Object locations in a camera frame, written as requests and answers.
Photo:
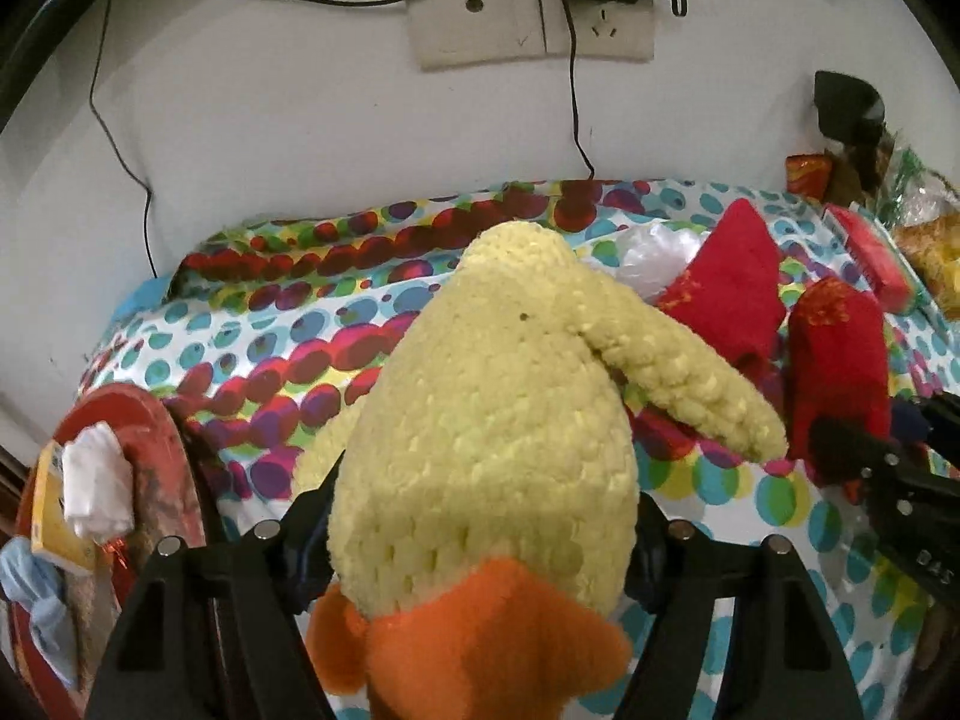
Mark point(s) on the red round tray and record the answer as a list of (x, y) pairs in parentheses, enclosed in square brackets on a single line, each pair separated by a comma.
[(161, 465)]

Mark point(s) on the red embroidered sock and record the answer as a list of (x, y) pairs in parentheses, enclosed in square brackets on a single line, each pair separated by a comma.
[(840, 360)]

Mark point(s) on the polka-dot tablecloth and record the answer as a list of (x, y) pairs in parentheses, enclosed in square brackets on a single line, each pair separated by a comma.
[(300, 330)]

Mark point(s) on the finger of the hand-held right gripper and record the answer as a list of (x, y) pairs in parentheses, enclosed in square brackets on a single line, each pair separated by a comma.
[(907, 495), (945, 416)]

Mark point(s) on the dark blue cloth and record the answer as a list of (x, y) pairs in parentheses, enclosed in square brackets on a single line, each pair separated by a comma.
[(909, 421)]

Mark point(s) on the white plastic bag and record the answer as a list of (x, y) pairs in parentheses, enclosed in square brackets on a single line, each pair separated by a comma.
[(660, 255)]

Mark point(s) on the yellow snack bag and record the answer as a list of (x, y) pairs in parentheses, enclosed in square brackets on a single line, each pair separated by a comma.
[(934, 251)]

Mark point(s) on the brown wooden furniture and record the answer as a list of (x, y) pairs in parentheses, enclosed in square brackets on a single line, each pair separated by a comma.
[(9, 461)]

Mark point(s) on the yellow box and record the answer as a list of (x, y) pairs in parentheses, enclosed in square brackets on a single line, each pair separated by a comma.
[(56, 525)]

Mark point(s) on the white folded cloth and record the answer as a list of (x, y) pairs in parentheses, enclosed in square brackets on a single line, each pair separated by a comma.
[(97, 480)]

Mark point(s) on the plain red cloth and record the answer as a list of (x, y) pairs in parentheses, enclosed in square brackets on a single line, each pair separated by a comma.
[(731, 277)]

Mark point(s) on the red foil packet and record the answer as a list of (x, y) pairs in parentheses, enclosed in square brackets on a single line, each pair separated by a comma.
[(808, 176)]

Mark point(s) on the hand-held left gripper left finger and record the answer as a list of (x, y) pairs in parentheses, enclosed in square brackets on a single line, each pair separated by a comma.
[(300, 555)]

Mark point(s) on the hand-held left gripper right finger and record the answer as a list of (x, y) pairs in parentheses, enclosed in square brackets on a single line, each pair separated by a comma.
[(652, 562)]

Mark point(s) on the white wall socket panel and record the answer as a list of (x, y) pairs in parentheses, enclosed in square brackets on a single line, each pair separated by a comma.
[(480, 22)]

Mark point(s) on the green printed clear bag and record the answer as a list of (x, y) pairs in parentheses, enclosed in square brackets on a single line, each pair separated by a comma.
[(919, 184)]

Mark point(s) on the black object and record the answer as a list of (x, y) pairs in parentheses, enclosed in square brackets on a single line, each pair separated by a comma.
[(847, 109)]

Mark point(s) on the yellow plush duck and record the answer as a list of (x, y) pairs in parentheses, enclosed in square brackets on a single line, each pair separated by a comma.
[(487, 427)]

